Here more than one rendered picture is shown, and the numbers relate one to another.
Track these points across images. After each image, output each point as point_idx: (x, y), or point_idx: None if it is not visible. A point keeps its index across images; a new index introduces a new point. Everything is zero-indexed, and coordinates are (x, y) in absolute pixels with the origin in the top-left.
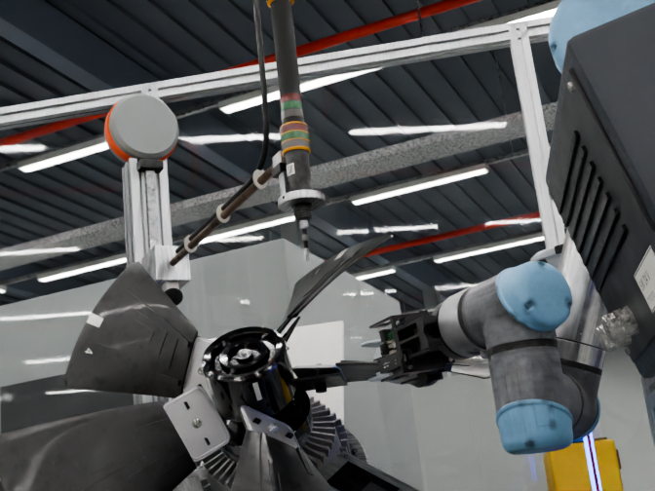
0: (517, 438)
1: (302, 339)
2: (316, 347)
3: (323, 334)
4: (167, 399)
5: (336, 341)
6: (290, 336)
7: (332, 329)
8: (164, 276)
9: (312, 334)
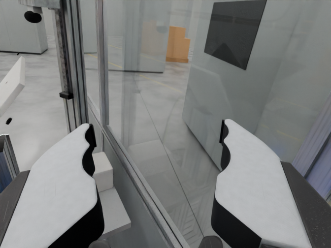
0: None
1: (9, 86)
2: (0, 100)
3: (9, 90)
4: (64, 71)
5: (1, 103)
6: (13, 79)
7: (12, 89)
8: (21, 1)
9: (11, 85)
